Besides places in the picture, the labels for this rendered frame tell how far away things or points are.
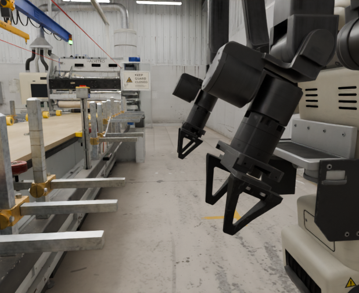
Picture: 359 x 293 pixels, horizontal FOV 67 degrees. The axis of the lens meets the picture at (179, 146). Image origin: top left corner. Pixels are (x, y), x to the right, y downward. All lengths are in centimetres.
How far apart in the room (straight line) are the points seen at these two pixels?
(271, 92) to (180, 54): 1099
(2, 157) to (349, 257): 88
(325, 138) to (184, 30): 1101
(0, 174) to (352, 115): 87
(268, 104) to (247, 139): 5
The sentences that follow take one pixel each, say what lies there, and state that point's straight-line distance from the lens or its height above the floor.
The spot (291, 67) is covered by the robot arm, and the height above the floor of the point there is 119.
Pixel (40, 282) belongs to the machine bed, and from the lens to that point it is 183.
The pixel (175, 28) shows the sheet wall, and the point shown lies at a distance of 1150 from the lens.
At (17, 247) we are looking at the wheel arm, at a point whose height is 84.
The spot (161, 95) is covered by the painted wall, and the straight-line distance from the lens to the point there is 1116.
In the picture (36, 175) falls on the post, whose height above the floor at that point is 87.
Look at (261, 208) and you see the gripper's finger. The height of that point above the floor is 102.
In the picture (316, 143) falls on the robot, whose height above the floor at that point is 105.
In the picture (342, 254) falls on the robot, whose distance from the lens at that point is 71.
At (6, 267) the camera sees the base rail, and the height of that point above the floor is 70.
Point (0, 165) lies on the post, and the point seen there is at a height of 97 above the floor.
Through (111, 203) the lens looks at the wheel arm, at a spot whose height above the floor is 83.
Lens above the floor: 116
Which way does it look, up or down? 10 degrees down
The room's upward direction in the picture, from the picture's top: straight up
